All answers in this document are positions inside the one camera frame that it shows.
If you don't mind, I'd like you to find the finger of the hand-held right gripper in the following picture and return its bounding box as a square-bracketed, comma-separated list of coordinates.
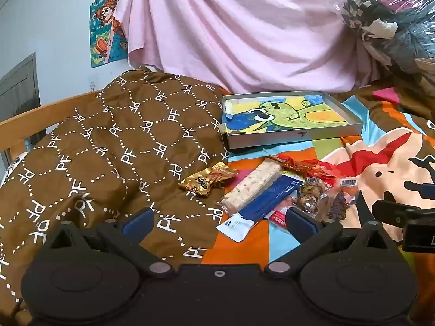
[404, 181, 435, 200]
[371, 200, 413, 228]

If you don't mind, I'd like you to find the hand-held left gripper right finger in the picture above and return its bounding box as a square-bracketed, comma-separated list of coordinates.
[268, 207, 396, 275]

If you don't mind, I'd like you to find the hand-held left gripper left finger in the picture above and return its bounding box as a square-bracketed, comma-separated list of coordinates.
[43, 207, 172, 276]

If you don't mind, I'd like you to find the clear packet of mixed nuts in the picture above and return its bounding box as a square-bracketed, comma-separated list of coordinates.
[268, 177, 361, 229]

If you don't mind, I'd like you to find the blue and white snack packet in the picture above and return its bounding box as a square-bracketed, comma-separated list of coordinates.
[217, 173, 305, 242]

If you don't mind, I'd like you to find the red snack packet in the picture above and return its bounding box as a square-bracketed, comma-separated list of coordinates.
[268, 154, 340, 187]

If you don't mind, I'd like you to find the nougat bar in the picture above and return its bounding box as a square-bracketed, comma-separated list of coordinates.
[217, 161, 283, 215]

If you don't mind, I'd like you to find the gold foil snack packet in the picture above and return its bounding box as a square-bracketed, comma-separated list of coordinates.
[178, 162, 238, 198]

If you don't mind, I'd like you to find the grey shallow tray box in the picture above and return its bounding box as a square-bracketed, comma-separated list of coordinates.
[222, 91, 363, 149]

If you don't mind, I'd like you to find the colourful printed blanket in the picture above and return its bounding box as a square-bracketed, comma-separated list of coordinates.
[203, 85, 435, 326]

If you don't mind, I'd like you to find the brown patterned quilt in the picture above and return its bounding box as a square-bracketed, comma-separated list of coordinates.
[0, 70, 236, 326]

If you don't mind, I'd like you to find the colourful cartoon drawing sheet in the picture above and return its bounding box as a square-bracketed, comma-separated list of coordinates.
[225, 94, 350, 134]

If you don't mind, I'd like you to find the plastic bag of clothes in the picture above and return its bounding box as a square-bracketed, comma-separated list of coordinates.
[341, 0, 435, 75]

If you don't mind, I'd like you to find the pink curtain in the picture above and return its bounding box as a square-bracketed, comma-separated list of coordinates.
[114, 0, 384, 94]

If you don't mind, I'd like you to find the wooden bed frame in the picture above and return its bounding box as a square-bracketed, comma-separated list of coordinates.
[0, 88, 106, 164]

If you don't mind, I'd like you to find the grey window frame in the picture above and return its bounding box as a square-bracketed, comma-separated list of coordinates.
[0, 52, 42, 180]

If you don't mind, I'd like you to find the cartoon wall poster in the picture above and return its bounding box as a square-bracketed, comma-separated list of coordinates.
[89, 0, 130, 69]

